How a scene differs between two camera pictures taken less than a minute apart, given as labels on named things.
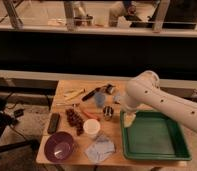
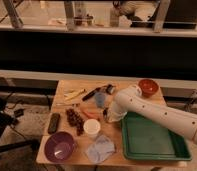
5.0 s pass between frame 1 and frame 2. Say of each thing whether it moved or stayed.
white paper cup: stayed
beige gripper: moved
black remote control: stayed
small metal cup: stayed
